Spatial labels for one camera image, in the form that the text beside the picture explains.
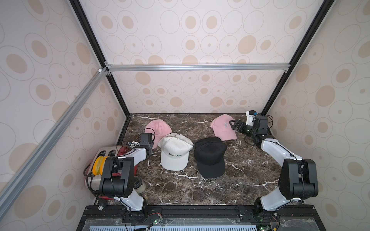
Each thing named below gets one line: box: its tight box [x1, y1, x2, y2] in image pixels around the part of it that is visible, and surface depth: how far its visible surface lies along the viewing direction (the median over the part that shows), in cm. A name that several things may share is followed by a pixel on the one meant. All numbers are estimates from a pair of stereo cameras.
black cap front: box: [193, 136, 227, 179], surface depth 91 cm
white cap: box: [157, 132, 194, 172], surface depth 91 cm
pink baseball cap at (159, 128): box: [144, 118, 172, 150], surface depth 105 cm
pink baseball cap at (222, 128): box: [210, 114, 238, 142], surface depth 110 cm
